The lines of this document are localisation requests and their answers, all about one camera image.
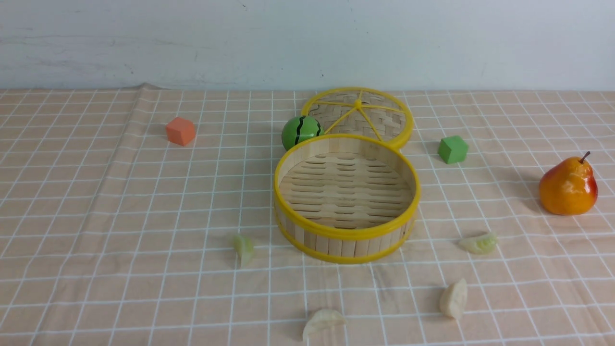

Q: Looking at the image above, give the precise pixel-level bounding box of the pale green dumpling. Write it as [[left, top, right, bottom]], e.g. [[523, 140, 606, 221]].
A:
[[458, 232, 498, 255], [233, 234, 254, 269]]

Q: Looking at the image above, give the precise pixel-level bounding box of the white dumpling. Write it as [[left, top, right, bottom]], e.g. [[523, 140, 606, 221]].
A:
[[302, 308, 347, 342], [439, 278, 467, 320]]

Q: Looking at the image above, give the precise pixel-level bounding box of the bamboo steamer tray yellow rim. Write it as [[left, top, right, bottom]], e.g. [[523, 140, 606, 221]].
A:
[[273, 134, 421, 264]]

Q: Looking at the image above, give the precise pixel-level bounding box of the bamboo steamer lid yellow rim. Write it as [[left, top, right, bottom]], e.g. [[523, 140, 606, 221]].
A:
[[301, 87, 415, 149]]

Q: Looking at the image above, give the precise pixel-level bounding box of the green watermelon toy ball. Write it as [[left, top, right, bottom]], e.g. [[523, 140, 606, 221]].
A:
[[281, 115, 324, 151]]

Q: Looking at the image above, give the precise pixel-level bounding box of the orange foam cube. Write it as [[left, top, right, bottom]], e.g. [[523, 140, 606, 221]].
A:
[[165, 117, 197, 146]]

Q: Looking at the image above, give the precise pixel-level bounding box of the green foam cube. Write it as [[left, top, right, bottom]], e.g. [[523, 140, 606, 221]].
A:
[[437, 136, 469, 164]]

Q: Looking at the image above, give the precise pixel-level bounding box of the peach checkered tablecloth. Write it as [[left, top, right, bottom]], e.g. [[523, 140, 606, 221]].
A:
[[0, 86, 615, 346]]

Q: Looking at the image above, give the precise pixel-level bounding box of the orange yellow toy pear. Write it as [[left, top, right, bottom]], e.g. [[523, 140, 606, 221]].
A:
[[539, 151, 598, 215]]

